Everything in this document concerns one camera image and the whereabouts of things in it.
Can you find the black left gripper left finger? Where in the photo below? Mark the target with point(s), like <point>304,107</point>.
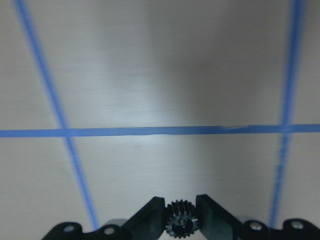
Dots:
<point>148,222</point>

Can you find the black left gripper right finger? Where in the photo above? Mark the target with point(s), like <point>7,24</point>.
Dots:
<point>215,222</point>

